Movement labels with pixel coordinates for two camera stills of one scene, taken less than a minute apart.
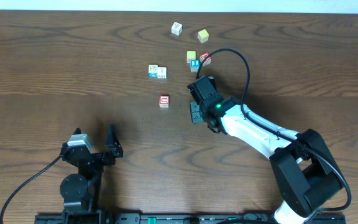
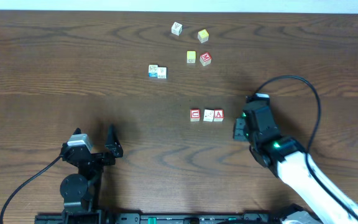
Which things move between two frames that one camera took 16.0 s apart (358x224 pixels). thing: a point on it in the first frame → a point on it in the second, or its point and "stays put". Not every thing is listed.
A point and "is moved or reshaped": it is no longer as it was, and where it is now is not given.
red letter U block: x=164 y=101 is moved or reshaped
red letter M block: x=207 y=61 stays put
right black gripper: x=196 y=117 → x=238 y=132
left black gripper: x=95 y=156 stays put
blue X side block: x=153 y=70 stays put
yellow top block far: x=203 y=35 stays put
